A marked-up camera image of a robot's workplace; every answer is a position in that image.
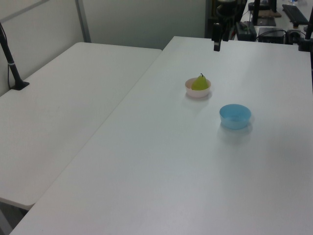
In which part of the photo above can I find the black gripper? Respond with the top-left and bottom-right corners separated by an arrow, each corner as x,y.
212,1 -> 239,52

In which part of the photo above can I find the green pear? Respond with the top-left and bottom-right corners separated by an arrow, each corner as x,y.
191,72 -> 210,92

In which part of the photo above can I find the pink plastic bowl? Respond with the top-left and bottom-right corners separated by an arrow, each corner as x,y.
184,77 -> 212,99

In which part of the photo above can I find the blue plastic bowl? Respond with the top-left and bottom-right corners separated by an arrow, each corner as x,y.
219,104 -> 252,130

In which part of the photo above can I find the dark device with green part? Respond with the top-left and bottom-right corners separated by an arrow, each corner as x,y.
235,21 -> 258,41

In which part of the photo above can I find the black monitor stand pole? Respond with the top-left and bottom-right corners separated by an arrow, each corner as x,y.
252,0 -> 262,25

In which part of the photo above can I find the black electronics box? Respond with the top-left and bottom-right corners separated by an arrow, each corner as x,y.
257,27 -> 287,44

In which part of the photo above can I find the brown wooden board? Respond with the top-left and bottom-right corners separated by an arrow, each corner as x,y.
259,9 -> 282,18

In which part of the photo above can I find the black keyboard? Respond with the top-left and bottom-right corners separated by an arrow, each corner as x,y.
282,4 -> 310,25

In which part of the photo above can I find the black clamp stand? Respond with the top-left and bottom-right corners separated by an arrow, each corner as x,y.
297,0 -> 313,52

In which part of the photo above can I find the white side table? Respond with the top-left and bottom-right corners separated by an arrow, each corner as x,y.
0,42 -> 163,211

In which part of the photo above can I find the grey wall partition post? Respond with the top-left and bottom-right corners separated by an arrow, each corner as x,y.
74,0 -> 92,44

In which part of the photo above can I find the black camera stand pole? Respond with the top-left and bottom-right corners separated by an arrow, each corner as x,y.
0,22 -> 30,91

